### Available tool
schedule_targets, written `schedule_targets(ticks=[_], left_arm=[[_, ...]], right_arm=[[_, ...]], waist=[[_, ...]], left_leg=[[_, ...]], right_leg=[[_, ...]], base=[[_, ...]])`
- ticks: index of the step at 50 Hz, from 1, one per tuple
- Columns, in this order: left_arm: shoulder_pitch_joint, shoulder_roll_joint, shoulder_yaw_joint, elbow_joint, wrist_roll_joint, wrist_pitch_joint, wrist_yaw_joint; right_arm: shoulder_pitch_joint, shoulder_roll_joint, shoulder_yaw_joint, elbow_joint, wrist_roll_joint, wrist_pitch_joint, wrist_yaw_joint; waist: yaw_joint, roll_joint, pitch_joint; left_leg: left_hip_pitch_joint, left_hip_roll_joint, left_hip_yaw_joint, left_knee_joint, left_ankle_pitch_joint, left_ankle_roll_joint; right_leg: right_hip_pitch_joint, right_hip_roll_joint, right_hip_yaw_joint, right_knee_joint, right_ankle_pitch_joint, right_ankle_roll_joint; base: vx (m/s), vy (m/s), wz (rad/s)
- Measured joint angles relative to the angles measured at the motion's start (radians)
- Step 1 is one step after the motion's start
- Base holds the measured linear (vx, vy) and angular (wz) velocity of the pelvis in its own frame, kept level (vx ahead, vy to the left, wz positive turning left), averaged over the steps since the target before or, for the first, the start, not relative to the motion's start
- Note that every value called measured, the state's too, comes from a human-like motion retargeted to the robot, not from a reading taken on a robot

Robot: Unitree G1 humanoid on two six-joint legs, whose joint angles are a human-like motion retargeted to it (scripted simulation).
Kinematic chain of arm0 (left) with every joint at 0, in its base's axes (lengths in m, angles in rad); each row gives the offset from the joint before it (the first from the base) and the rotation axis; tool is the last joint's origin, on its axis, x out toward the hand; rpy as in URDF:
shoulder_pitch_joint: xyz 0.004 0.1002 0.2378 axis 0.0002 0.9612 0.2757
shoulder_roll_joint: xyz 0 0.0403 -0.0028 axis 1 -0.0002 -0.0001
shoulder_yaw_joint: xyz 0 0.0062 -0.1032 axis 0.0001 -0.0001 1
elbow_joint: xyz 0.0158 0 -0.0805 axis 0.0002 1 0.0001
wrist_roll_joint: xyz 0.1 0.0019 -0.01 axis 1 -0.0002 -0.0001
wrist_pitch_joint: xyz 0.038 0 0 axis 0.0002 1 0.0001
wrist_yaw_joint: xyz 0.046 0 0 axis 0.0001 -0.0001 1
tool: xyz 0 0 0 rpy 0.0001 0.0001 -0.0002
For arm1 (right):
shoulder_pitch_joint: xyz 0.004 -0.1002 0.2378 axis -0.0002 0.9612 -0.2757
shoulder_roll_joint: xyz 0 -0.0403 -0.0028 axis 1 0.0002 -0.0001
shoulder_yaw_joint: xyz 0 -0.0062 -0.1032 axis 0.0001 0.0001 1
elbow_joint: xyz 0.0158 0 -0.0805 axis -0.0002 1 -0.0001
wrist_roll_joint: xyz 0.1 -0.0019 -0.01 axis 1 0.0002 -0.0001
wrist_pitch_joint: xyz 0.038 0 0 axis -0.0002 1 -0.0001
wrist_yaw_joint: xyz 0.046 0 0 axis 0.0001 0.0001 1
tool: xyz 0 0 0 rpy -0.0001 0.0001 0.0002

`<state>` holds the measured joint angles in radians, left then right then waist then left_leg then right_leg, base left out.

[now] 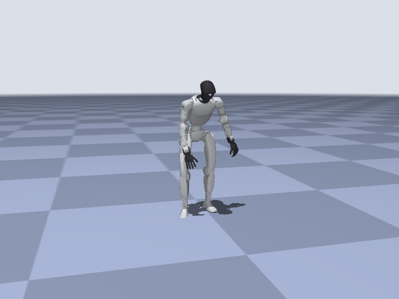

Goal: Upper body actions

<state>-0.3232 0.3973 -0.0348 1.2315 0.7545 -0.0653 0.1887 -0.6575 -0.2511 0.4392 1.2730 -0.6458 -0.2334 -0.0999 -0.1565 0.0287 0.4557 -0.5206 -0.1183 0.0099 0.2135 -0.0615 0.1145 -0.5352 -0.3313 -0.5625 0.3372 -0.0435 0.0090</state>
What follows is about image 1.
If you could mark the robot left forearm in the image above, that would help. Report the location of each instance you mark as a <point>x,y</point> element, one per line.
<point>227,130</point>

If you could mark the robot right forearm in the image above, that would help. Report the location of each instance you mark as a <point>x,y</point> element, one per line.
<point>183,138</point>

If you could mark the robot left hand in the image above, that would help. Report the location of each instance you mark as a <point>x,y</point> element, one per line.
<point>233,146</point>

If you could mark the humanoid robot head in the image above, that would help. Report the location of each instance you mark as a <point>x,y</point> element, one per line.
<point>207,87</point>

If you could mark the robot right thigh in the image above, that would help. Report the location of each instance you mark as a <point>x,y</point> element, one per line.
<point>183,170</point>

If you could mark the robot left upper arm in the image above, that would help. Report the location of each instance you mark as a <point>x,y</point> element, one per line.
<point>221,110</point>

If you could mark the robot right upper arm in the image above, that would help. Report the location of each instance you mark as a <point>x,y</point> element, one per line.
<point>186,106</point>

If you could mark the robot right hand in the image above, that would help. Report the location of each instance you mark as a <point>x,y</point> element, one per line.
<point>189,159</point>

